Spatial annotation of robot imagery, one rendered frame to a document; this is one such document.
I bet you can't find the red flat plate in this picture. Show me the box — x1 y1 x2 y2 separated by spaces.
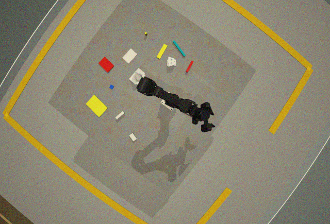
99 57 114 72

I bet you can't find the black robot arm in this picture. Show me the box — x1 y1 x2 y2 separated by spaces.
136 76 210 125

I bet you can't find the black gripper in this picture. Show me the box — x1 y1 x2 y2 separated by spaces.
200 102 215 132

